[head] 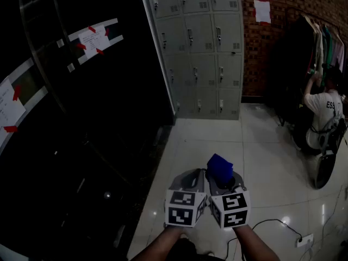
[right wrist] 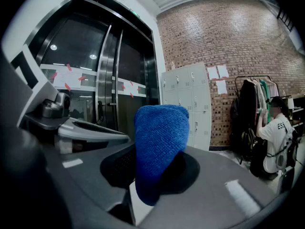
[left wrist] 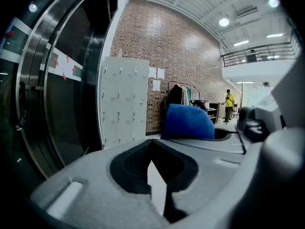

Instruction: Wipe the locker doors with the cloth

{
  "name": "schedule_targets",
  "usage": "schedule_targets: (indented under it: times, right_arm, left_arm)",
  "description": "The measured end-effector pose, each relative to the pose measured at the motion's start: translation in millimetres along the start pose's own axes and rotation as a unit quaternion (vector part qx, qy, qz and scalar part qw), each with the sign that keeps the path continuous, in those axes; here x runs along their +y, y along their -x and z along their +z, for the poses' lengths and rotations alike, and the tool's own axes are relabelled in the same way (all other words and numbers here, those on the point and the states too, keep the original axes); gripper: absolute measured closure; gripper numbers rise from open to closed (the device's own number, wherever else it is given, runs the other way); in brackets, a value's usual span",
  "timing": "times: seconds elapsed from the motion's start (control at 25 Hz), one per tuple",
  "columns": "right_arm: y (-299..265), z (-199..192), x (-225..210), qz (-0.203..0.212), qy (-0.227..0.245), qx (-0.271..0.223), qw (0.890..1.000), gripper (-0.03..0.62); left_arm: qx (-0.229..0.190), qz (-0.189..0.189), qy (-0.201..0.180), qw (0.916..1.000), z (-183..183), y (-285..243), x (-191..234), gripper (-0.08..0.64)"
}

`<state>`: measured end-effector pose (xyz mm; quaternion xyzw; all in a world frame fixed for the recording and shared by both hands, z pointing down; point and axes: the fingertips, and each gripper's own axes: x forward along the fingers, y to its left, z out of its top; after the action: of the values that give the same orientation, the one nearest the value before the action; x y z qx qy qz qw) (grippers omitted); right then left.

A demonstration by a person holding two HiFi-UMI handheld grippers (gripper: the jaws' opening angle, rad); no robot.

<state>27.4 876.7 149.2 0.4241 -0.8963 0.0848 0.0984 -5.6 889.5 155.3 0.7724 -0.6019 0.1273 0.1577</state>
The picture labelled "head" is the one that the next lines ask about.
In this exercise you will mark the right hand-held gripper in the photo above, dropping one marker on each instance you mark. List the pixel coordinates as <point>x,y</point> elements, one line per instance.
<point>233,208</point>

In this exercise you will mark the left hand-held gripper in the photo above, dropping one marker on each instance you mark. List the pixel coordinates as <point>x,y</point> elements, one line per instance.
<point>179,208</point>

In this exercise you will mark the blue cloth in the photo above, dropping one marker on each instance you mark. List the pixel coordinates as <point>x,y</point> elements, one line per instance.
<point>219,168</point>

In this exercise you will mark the grey metal locker door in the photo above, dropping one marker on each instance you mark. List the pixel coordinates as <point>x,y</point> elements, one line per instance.
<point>231,69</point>

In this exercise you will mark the grey metal locker cabinet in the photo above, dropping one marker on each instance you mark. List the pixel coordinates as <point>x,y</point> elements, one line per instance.
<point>201,31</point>

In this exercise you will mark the person's right forearm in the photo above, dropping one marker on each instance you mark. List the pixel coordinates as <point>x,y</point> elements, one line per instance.
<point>255,243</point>

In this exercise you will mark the person's left forearm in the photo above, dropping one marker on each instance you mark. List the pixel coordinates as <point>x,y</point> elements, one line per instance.
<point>160,243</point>

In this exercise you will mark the person's left leg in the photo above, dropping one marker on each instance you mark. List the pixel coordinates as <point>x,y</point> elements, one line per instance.
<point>183,250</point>

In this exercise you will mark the person's leg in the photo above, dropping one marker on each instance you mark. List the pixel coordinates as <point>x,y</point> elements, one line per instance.
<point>210,257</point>
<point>183,250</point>

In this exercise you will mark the person's right leg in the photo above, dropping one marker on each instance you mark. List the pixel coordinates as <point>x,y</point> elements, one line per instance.
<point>210,257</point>

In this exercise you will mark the white power strip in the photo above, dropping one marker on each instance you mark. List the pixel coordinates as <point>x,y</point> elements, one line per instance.
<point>305,241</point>

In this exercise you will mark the black oval case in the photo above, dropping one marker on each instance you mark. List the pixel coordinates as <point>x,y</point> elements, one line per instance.
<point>324,173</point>

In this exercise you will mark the beige hanging garment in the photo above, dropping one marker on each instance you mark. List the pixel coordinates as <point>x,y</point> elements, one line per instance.
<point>318,45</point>

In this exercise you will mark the white notice with red tape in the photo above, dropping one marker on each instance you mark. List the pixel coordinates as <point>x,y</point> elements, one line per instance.
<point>9,110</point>
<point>93,42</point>

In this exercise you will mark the green hanging garment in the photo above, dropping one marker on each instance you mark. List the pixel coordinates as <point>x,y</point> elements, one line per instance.
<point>328,45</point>

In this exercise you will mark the pale pink hanging garment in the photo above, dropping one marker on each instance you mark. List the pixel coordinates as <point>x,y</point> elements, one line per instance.
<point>339,50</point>

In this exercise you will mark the black clothes rack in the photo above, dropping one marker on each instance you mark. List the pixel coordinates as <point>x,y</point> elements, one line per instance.
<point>308,16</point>

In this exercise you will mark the white wall paper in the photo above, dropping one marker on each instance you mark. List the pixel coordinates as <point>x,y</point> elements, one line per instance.
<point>262,11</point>

